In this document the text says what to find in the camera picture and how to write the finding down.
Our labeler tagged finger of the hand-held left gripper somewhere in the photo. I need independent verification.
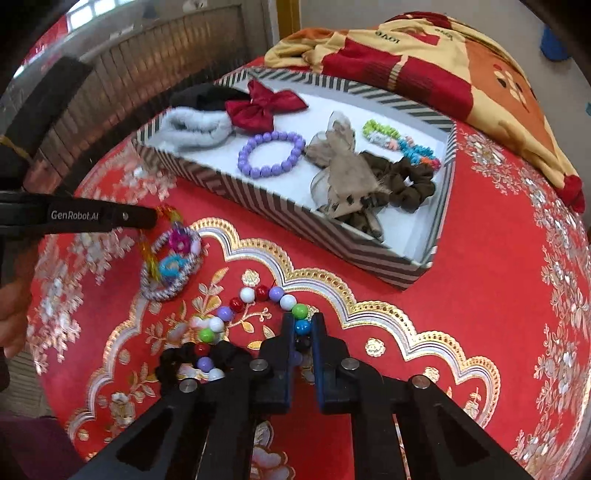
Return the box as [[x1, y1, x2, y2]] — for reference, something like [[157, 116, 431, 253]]
[[111, 205, 158, 230]]

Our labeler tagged multicoloured bead bracelet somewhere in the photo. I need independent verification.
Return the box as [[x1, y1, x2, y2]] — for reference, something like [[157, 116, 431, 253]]
[[190, 285, 312, 381]]

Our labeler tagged blue plastic container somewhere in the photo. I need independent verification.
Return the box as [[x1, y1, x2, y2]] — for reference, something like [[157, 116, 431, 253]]
[[540, 25, 573, 62]]

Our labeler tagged green spiral hair tie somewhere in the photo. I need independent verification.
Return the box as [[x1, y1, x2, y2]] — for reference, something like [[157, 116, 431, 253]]
[[362, 119, 400, 139]]

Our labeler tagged light blue hair tie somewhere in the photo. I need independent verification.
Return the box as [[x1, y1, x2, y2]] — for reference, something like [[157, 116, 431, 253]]
[[159, 256, 190, 278]]

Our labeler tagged blue spiral hair tie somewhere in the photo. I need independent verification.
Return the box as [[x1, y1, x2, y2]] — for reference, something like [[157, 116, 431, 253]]
[[398, 137, 435, 160]]

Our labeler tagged striped cardboard box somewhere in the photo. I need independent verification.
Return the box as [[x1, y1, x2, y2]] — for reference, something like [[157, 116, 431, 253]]
[[131, 67, 459, 291]]

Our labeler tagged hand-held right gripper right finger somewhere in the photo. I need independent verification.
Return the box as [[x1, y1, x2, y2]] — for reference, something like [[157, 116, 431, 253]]
[[310, 313, 536, 480]]

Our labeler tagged red and yellow printed blanket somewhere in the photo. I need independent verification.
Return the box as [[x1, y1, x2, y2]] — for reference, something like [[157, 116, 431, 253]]
[[264, 14, 586, 214]]

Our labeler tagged purple bead bracelet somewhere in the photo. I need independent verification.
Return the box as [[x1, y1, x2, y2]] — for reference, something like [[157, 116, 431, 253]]
[[237, 130, 306, 180]]

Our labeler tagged leopard print scrunchie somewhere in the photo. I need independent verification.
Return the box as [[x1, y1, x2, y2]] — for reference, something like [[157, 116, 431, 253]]
[[318, 194, 386, 241]]

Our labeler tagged beige organza bow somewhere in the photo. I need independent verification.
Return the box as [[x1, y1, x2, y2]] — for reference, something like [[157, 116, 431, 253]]
[[305, 110, 386, 217]]

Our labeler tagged black scrunchie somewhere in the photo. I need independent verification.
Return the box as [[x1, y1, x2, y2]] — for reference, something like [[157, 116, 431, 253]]
[[154, 342, 252, 395], [168, 83, 250, 112]]

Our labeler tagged silver colourful hair tie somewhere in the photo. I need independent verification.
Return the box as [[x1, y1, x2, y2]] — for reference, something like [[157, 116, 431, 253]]
[[140, 226, 204, 303]]

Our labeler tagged red satin bow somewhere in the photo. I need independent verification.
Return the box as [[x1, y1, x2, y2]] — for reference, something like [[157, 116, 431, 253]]
[[225, 79, 309, 134]]

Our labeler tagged pink flower hair tie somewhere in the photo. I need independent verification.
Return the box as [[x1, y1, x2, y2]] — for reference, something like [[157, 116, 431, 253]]
[[166, 228, 192, 253]]

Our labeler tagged red floral tablecloth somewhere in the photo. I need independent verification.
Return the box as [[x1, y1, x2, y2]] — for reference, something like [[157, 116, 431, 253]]
[[25, 55, 591, 480]]

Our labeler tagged person's left hand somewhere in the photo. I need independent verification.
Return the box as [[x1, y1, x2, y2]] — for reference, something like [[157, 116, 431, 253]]
[[0, 272, 37, 358]]

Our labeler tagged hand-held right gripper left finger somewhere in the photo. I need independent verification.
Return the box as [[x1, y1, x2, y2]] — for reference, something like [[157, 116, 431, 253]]
[[69, 313, 301, 480]]

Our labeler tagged white fluffy scrunchie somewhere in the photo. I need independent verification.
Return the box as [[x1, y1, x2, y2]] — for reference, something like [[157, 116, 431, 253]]
[[159, 106, 234, 149]]

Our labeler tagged brown scrunchie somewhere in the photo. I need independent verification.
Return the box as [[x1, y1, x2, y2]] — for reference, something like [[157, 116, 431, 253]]
[[360, 151, 437, 214]]

